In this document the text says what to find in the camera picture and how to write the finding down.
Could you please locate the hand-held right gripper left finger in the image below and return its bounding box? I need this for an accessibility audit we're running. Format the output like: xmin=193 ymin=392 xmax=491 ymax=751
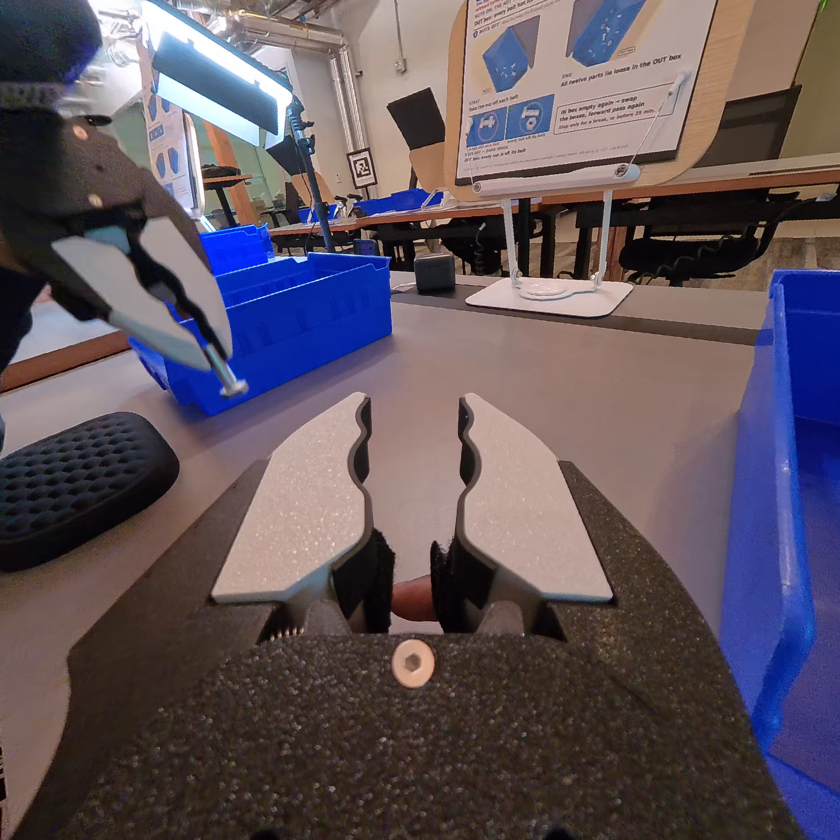
xmin=210 ymin=392 xmax=392 ymax=634

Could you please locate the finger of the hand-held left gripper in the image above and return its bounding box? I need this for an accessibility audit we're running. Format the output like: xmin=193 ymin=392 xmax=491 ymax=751
xmin=137 ymin=216 xmax=236 ymax=361
xmin=49 ymin=229 xmax=214 ymax=375

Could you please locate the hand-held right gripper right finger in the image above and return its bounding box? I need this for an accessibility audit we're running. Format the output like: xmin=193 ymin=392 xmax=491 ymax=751
xmin=431 ymin=392 xmax=615 ymax=635

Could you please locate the silver hex bolt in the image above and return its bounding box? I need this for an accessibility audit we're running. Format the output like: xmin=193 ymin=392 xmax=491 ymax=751
xmin=200 ymin=335 xmax=250 ymax=400

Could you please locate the person's left forearm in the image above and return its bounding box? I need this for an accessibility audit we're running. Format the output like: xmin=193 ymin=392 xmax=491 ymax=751
xmin=0 ymin=269 xmax=51 ymax=382

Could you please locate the roll-up banner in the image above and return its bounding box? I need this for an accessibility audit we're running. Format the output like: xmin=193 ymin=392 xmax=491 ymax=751
xmin=142 ymin=92 xmax=204 ymax=217

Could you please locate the studio light on stand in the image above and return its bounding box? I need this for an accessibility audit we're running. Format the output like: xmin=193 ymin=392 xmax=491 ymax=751
xmin=138 ymin=0 xmax=336 ymax=250

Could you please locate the black round cushion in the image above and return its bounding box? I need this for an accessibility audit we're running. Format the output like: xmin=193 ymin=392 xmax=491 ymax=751
xmin=0 ymin=411 xmax=181 ymax=573

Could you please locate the grey tool case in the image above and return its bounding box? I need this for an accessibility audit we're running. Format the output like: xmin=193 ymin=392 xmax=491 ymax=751
xmin=415 ymin=254 xmax=456 ymax=295

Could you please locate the black monitor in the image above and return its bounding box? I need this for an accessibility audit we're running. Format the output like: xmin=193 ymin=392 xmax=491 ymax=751
xmin=388 ymin=87 xmax=447 ymax=152

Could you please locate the long wooden desk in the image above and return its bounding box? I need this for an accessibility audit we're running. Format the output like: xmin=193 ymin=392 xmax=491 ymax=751
xmin=269 ymin=155 xmax=840 ymax=283

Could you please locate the instruction sign board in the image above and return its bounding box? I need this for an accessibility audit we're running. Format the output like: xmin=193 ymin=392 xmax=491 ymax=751
xmin=444 ymin=0 xmax=756 ymax=200

